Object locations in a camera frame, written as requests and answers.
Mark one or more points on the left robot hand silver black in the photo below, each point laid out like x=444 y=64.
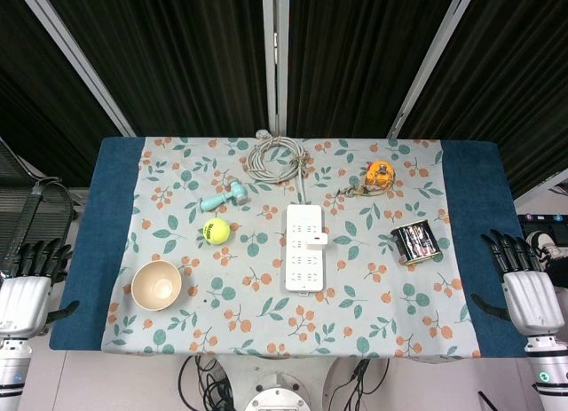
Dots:
x=24 y=304

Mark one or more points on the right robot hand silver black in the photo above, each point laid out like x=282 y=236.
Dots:
x=532 y=302

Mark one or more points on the white plug adapter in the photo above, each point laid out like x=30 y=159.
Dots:
x=316 y=241

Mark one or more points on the white power strip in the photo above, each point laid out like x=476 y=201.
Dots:
x=297 y=269

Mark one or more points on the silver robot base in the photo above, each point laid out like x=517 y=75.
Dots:
x=277 y=393

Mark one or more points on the white black sneaker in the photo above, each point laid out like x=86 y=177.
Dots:
x=539 y=242

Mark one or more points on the dark monitor edge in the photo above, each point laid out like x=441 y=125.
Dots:
x=543 y=217

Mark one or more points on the black mesh chair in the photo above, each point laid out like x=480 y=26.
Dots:
x=40 y=207

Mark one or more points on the blue table cover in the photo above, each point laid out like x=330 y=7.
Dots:
x=100 y=233

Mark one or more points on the beige bowl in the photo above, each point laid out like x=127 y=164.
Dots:
x=156 y=286

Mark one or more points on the orange tape measure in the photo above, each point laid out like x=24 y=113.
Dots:
x=379 y=172

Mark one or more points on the yellow tennis ball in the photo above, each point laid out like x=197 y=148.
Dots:
x=216 y=231

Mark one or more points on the teal toy hammer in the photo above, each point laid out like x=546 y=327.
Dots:
x=219 y=200

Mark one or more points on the floral tablecloth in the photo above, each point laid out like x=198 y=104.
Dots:
x=266 y=322

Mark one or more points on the black curtain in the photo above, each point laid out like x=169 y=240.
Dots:
x=177 y=51

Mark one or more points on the grey metal frame post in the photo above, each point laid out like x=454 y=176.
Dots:
x=432 y=56
x=276 y=51
x=73 y=51

